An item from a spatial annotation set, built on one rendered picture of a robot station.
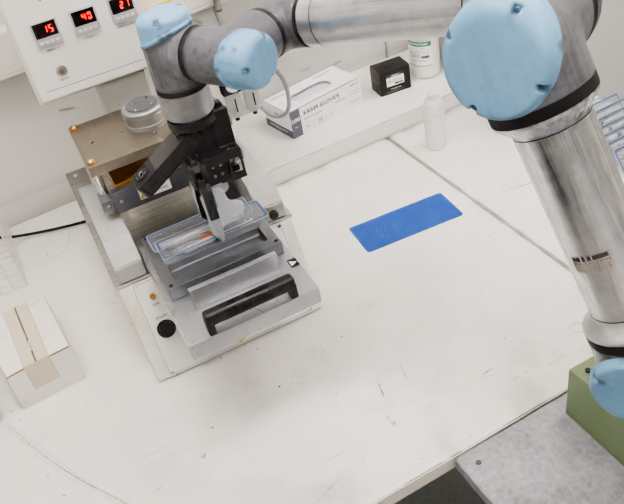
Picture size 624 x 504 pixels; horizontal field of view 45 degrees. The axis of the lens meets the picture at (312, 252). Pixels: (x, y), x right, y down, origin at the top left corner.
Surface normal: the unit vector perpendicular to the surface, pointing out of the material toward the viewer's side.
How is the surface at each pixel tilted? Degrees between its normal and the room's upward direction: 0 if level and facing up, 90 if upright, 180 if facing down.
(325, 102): 86
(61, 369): 89
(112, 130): 0
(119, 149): 0
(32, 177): 90
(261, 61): 90
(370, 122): 0
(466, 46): 80
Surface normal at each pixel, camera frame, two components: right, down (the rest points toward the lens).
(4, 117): 0.47, 0.50
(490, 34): -0.57, 0.47
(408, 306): -0.16, -0.76
